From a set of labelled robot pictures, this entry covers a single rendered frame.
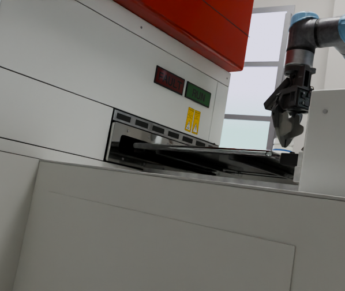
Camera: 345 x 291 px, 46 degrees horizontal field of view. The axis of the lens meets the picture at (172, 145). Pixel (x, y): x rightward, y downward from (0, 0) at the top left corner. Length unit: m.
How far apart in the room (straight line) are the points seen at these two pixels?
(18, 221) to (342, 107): 0.63
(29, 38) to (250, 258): 0.61
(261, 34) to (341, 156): 2.62
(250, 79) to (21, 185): 2.35
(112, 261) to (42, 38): 0.48
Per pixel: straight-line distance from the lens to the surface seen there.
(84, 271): 0.71
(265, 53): 3.05
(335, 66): 2.71
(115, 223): 0.66
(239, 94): 3.00
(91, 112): 0.94
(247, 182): 0.83
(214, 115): 1.28
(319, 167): 0.54
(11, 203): 0.86
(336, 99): 0.55
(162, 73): 1.10
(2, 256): 0.87
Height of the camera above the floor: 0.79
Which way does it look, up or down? 7 degrees up
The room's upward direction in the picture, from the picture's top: 10 degrees clockwise
